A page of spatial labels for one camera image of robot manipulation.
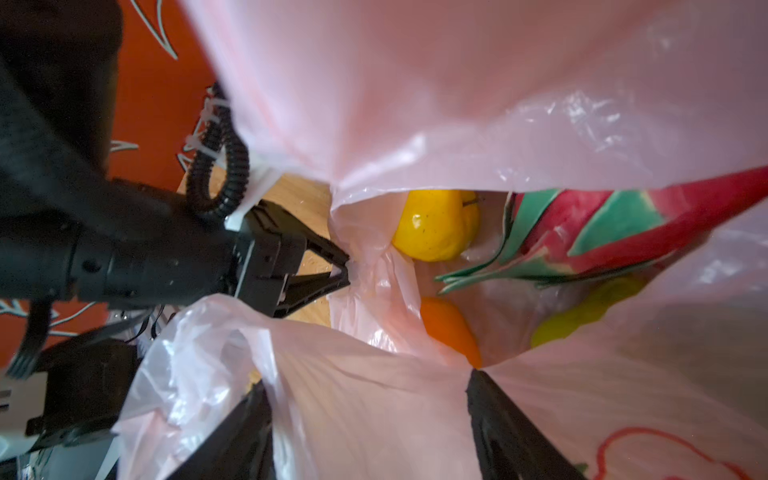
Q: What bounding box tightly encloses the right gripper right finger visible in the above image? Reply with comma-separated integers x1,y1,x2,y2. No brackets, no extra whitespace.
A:
466,370,584,480

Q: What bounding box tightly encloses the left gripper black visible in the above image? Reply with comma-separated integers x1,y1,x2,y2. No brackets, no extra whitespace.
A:
233,200,350,318

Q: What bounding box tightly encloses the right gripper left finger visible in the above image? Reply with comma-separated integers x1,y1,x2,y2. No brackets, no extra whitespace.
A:
170,382,276,480

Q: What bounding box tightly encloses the yellow apple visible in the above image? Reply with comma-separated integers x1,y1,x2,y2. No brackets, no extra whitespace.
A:
392,190,480,262

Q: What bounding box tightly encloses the pink plastic bag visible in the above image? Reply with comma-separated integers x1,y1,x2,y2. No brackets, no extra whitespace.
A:
115,1,767,479

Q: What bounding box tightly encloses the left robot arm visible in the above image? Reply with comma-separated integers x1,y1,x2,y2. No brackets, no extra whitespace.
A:
1,1,349,464

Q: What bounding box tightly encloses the red dragon fruit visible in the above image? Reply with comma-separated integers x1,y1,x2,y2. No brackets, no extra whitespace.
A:
438,167,767,293

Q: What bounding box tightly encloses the green pear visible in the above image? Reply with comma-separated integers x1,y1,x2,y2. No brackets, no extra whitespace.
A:
530,276,647,348

